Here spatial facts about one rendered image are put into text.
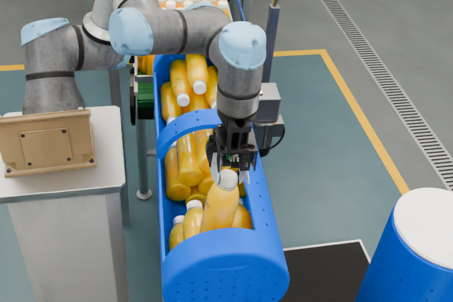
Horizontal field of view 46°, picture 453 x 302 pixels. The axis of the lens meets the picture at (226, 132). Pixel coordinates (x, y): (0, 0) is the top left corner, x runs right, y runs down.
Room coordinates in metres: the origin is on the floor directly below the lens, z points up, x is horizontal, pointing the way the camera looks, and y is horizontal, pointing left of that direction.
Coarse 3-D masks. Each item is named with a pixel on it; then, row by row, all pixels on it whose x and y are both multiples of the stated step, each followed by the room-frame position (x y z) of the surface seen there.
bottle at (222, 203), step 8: (208, 192) 0.77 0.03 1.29; (216, 192) 0.76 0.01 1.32; (224, 192) 0.75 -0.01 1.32; (232, 192) 0.76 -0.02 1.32; (208, 200) 0.76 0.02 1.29; (216, 200) 0.75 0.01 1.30; (224, 200) 0.74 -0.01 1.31; (232, 200) 0.75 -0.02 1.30; (208, 208) 0.75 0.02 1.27; (216, 208) 0.74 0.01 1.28; (224, 208) 0.74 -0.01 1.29; (232, 208) 0.75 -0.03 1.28; (208, 216) 0.75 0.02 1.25; (216, 216) 0.74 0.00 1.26; (224, 216) 0.74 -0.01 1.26; (232, 216) 0.75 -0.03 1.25; (208, 224) 0.74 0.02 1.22; (216, 224) 0.74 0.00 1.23; (224, 224) 0.74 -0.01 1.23; (232, 224) 0.76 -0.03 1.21; (200, 232) 0.76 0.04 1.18
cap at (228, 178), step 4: (224, 172) 0.78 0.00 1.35; (228, 172) 0.79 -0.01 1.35; (232, 172) 0.79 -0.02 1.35; (220, 176) 0.77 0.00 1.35; (224, 176) 0.77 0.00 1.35; (228, 176) 0.77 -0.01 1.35; (232, 176) 0.78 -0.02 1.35; (236, 176) 0.78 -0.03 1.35; (220, 180) 0.76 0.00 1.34; (224, 180) 0.76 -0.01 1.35; (228, 180) 0.76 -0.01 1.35; (232, 180) 0.76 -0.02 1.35; (236, 180) 0.77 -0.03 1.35; (220, 184) 0.76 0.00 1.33; (224, 184) 0.76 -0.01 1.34; (228, 184) 0.76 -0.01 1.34; (232, 184) 0.76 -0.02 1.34
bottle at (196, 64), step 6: (186, 54) 1.50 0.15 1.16; (192, 54) 1.48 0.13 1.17; (198, 54) 1.47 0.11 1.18; (186, 60) 1.47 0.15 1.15; (192, 60) 1.44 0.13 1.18; (198, 60) 1.44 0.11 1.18; (204, 60) 1.45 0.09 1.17; (186, 66) 1.44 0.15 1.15; (192, 66) 1.41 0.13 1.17; (198, 66) 1.40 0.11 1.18; (204, 66) 1.41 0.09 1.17; (192, 72) 1.38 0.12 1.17; (198, 72) 1.37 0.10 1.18; (204, 72) 1.38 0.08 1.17; (192, 78) 1.36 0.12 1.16; (198, 78) 1.35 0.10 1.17; (204, 78) 1.36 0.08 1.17; (192, 84) 1.35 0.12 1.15
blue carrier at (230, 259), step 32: (160, 64) 1.50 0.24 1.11; (160, 128) 1.25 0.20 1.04; (192, 128) 1.06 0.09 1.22; (160, 160) 1.09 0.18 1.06; (160, 192) 0.92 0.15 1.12; (256, 192) 0.87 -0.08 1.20; (160, 224) 0.82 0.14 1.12; (256, 224) 0.76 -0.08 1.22; (160, 256) 0.74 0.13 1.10; (192, 256) 0.67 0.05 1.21; (224, 256) 0.67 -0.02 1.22; (256, 256) 0.68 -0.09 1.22; (192, 288) 0.65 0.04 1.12; (224, 288) 0.67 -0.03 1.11; (256, 288) 0.68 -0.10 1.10
